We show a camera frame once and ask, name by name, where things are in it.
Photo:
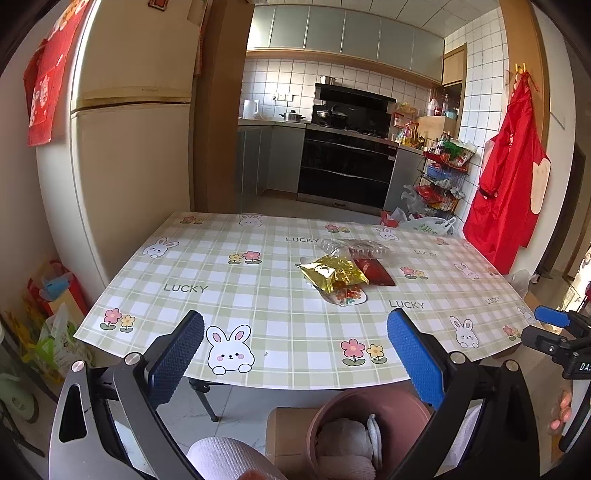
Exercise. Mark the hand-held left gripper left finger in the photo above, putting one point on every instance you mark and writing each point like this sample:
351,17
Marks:
178,355

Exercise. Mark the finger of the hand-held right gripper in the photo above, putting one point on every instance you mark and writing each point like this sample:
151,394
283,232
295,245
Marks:
542,340
551,316

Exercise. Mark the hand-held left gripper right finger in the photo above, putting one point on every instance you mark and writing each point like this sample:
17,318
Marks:
415,360

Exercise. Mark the red packet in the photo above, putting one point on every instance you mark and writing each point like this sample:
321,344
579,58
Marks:
376,272

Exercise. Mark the clear plastic clamshell container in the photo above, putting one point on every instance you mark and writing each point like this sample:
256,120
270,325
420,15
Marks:
364,249

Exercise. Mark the brown pink trash bin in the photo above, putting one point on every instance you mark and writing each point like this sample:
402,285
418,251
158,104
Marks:
351,404

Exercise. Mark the person's right hand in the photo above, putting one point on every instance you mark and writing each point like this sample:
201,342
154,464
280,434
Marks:
560,411

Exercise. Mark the clear plastic floor bag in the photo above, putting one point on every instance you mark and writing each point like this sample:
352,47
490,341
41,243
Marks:
521,282

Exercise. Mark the black table leg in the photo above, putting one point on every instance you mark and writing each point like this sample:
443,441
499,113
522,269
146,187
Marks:
205,401

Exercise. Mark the white colourful candy packet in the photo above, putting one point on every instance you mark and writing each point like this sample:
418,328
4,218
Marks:
346,297

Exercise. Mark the green checkered rabbit tablecloth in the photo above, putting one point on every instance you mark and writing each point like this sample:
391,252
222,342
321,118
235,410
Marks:
277,323

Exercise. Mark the white crumpled tissue paper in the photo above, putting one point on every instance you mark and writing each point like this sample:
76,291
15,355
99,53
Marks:
346,443

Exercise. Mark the green and white plastic bag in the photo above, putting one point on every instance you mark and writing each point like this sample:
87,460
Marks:
64,346

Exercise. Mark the white paper towel roll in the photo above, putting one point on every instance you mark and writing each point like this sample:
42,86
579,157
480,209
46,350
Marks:
231,457

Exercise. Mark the golden orange snack packet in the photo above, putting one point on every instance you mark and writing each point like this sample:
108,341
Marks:
332,272

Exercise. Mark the red paper gift bag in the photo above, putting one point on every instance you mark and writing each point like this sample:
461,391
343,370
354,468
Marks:
69,295

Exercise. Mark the white plastic shopping bag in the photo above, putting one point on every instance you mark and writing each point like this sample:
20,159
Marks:
429,226

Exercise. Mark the brown cardboard box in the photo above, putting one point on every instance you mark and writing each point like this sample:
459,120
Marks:
288,438

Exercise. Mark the red apron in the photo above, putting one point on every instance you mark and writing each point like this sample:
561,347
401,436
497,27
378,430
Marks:
503,184

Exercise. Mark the red bag on floor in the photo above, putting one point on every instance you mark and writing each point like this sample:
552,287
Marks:
392,218

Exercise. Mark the crumpled white plastic bag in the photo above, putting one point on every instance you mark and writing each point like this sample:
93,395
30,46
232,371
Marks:
413,198

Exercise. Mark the cream refrigerator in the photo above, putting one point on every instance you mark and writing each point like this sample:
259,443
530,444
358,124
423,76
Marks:
129,184

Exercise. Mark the black built-in stove oven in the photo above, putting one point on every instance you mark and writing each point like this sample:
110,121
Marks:
346,161

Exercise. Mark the grey base cabinets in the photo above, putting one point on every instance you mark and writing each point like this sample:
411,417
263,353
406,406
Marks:
281,157

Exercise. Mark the pile of food packets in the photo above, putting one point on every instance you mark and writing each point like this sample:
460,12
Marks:
408,129

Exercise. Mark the row of condiment bottles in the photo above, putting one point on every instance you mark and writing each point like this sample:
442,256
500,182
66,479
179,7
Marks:
443,107

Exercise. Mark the white electric kettle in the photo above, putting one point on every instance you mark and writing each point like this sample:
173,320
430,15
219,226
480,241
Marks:
250,110

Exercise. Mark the black wok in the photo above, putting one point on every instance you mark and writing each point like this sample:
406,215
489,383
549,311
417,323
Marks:
332,116

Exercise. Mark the steel lidded cooking pot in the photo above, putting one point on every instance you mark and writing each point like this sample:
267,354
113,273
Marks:
292,117

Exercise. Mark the black range hood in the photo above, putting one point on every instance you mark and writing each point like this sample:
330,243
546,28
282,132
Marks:
355,101

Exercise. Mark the small steel pot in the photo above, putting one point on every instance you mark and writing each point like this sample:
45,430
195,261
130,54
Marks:
328,81

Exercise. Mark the red printed hanging cloth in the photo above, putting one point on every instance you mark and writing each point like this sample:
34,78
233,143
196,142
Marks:
51,83

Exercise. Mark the red square fridge magnet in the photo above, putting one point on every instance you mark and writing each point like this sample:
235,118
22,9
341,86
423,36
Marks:
158,3

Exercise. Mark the wooden wall cabinet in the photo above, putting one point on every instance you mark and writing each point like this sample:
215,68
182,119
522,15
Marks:
455,64

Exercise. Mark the grey wall cabinets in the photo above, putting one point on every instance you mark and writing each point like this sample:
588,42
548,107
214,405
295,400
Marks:
346,32

